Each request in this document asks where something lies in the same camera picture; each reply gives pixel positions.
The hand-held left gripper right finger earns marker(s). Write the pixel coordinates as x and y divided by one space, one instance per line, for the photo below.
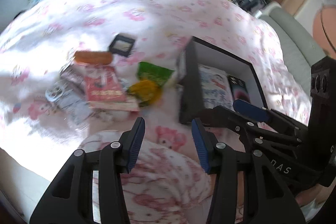
200 148

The red snack packet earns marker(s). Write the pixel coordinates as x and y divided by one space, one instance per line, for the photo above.
105 92

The dotted cartoon print plastic bag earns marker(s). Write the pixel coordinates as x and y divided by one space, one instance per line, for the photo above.
212 87

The pink cartoon printed blanket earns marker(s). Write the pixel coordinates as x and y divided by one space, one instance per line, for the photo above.
131 3

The silver foil packet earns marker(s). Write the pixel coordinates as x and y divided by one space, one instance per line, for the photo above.
73 77

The small black frame case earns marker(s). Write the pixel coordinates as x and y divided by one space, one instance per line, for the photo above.
122 44

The dark rainbow print packet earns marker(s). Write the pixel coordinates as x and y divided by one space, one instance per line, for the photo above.
240 87

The black storage box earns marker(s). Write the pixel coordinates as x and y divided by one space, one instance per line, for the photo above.
189 98

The green snack packet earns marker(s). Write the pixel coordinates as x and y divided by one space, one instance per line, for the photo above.
152 71

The grey sofa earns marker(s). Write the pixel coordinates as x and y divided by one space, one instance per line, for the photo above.
294 37

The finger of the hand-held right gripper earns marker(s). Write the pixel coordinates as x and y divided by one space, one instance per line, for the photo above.
223 116
252 108

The orange snack packet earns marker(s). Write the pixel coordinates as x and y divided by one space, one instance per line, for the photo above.
92 57

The yellow snack packet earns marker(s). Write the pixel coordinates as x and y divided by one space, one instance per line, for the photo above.
145 90

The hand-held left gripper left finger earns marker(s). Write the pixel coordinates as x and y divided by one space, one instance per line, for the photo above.
136 145

